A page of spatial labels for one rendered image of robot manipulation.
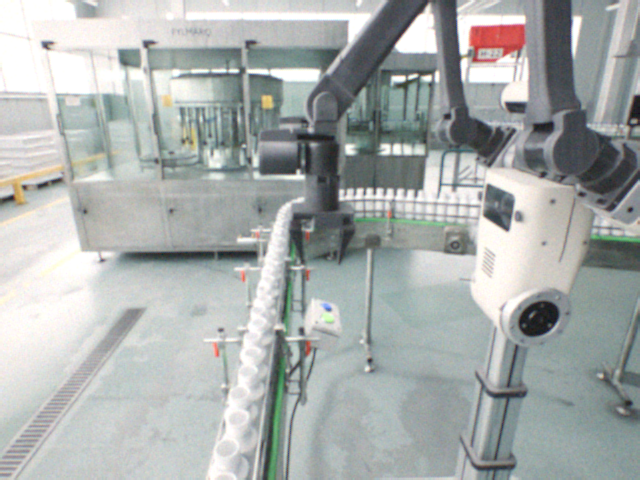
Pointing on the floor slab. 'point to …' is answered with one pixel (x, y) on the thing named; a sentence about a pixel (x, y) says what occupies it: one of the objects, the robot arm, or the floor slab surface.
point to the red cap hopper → (516, 37)
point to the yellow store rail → (26, 180)
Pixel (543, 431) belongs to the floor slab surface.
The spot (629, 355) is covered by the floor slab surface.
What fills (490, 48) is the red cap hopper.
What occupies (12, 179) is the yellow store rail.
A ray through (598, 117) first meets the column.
